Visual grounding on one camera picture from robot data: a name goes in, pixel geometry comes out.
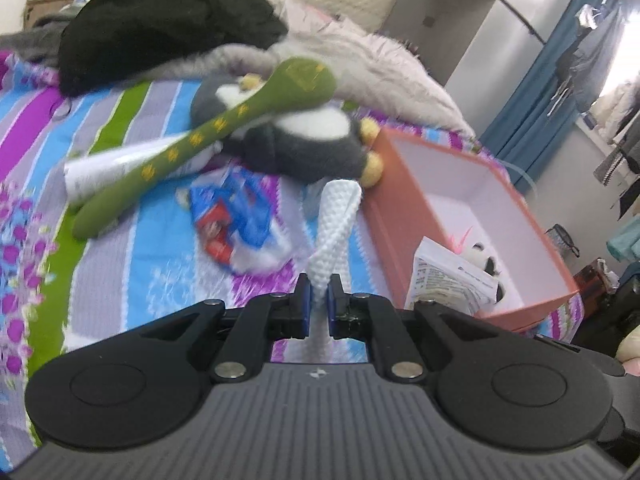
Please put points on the blue curtain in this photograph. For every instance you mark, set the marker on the blue curtain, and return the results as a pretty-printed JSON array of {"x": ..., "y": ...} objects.
[{"x": 545, "y": 90}]

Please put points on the striped floral bedsheet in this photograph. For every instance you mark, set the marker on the striped floral bedsheet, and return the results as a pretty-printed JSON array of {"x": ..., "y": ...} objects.
[{"x": 65, "y": 125}]

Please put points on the black garment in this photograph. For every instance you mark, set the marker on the black garment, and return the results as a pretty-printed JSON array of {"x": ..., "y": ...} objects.
[{"x": 150, "y": 25}]

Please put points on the white tube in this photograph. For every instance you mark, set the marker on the white tube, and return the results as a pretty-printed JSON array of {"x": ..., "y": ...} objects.
[{"x": 110, "y": 167}]

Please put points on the grey quilt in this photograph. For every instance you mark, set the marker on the grey quilt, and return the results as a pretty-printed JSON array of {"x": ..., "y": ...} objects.
[{"x": 380, "y": 65}]

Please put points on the grey penguin plush toy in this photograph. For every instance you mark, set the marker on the grey penguin plush toy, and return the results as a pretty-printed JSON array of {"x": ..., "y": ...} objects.
[{"x": 310, "y": 145}]

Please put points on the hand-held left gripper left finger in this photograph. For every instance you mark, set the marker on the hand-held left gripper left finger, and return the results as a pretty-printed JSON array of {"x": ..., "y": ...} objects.
[{"x": 303, "y": 310}]

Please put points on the blue red snack bag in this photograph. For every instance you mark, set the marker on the blue red snack bag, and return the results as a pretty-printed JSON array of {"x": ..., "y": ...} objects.
[{"x": 245, "y": 210}]

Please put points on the grey wardrobe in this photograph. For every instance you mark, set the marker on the grey wardrobe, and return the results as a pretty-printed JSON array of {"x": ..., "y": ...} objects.
[{"x": 465, "y": 15}]

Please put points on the panda plush toy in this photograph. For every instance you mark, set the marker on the panda plush toy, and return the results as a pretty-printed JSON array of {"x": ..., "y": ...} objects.
[{"x": 485, "y": 260}]

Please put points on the dark grey cloth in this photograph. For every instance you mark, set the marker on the dark grey cloth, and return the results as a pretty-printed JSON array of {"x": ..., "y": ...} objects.
[{"x": 27, "y": 42}]

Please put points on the white paper packet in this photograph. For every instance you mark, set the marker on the white paper packet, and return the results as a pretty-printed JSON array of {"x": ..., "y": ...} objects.
[{"x": 440, "y": 275}]

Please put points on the hanging clothes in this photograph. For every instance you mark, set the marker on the hanging clothes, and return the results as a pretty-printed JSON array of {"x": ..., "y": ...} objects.
[{"x": 595, "y": 45}]

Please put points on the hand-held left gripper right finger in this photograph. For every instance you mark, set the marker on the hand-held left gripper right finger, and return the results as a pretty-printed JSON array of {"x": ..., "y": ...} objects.
[{"x": 331, "y": 312}]

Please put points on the pink cardboard box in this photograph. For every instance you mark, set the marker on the pink cardboard box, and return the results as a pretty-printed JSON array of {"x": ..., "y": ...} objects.
[{"x": 395, "y": 200}]

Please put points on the brown cardboard box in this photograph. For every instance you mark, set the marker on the brown cardboard box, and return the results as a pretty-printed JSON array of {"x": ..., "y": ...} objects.
[{"x": 45, "y": 7}]

